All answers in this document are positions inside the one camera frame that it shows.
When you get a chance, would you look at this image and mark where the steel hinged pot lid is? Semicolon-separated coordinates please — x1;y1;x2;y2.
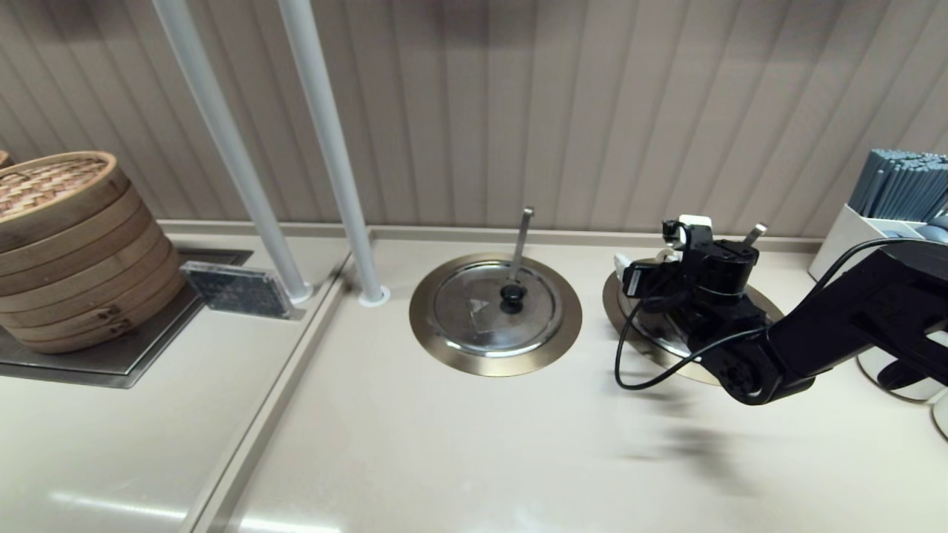
618;259;778;363
428;260;564;358

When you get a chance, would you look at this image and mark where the white utensil holder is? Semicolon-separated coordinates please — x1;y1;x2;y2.
811;204;927;281

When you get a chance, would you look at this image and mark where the white ceramic jar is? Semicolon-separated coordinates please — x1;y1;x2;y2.
857;348;948;404

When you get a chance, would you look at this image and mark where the grey chopsticks bundle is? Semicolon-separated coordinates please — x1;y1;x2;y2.
849;148;948;221

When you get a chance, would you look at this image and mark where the white metal pole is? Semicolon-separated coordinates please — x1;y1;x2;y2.
278;0;391;306
153;0;314;304

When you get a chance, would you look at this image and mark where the clear acrylic sign holder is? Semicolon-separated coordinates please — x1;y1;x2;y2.
180;260;295;319

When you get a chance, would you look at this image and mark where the recessed steel tray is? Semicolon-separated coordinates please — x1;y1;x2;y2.
0;248;254;389

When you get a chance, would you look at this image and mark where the bamboo steamer stack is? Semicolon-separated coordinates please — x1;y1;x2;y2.
0;150;187;354

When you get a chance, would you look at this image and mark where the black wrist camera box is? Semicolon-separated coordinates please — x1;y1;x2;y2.
622;263;667;299

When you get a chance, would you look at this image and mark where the bronze counter ring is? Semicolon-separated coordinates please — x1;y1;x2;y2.
409;252;584;377
602;259;784;386

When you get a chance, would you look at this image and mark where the left steel ladle handle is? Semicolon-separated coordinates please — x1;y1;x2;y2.
510;207;535;284

